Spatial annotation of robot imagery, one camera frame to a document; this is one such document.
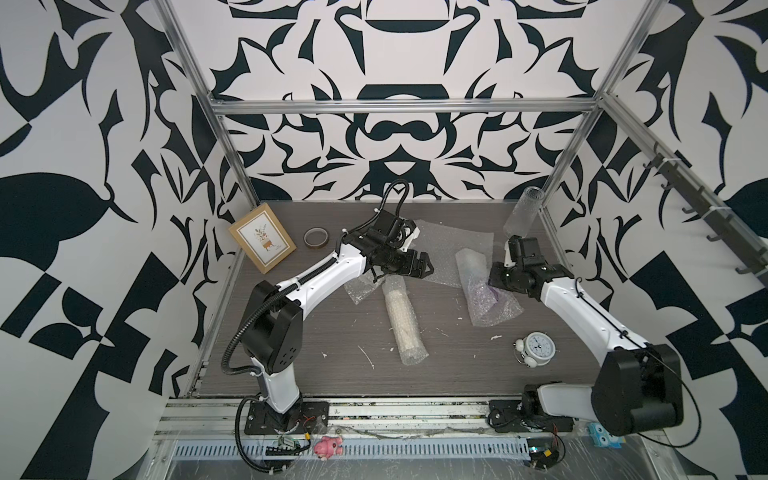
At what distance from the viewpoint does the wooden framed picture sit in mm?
955

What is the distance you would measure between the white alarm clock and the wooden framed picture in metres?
0.78

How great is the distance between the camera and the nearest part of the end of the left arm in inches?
24.7

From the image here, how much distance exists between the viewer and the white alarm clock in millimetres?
814

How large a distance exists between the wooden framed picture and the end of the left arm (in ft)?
1.44
